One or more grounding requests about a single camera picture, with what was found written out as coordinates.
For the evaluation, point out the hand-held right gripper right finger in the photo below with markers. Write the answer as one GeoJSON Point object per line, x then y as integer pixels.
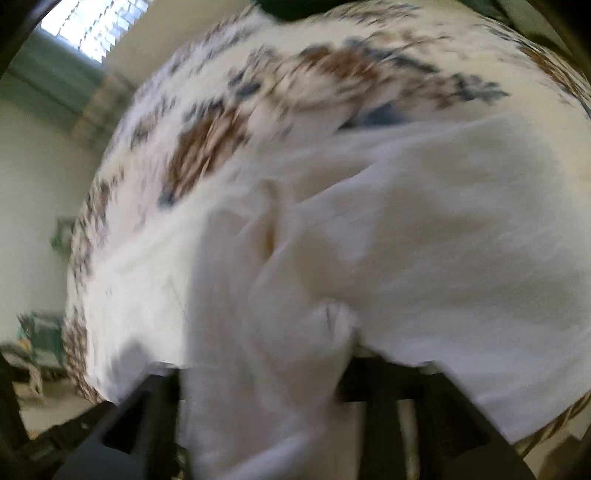
{"type": "Point", "coordinates": [415, 415]}

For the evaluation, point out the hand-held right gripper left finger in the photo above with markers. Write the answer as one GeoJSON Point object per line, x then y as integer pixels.
{"type": "Point", "coordinates": [152, 415]}

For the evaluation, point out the white pants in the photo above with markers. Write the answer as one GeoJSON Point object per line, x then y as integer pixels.
{"type": "Point", "coordinates": [392, 258]}

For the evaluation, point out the green chair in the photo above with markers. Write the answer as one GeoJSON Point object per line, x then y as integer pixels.
{"type": "Point", "coordinates": [44, 339]}

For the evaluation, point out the floral printed bed sheet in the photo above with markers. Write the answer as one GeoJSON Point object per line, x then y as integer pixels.
{"type": "Point", "coordinates": [286, 92]}

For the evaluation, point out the green curtain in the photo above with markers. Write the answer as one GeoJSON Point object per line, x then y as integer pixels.
{"type": "Point", "coordinates": [60, 78]}

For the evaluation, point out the window with blinds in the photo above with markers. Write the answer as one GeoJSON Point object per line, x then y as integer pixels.
{"type": "Point", "coordinates": [94, 25]}

